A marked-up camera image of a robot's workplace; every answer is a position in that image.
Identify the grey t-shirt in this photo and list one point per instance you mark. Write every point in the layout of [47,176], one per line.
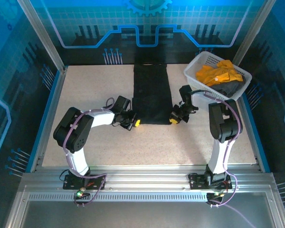
[230,88]

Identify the aluminium frame post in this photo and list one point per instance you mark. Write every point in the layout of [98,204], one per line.
[251,31]
[42,35]

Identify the white plastic basket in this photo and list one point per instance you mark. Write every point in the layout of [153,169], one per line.
[210,58]

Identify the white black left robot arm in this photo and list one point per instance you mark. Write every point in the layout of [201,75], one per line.
[102,117]

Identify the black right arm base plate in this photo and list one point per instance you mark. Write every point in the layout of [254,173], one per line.
[197,181]

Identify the aluminium mounting rail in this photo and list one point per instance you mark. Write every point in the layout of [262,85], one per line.
[145,179]

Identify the yellow t-shirt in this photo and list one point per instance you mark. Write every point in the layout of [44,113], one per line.
[228,71]

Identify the aluminium side rail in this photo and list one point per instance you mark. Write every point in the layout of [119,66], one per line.
[251,137]
[50,114]

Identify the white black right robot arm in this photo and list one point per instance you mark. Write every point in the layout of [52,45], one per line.
[219,154]

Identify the black t-shirt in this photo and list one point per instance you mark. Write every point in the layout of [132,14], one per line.
[152,95]

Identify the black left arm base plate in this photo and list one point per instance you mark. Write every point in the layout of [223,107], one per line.
[95,184]

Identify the small LED control board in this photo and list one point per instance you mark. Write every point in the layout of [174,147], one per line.
[215,195]
[80,194]

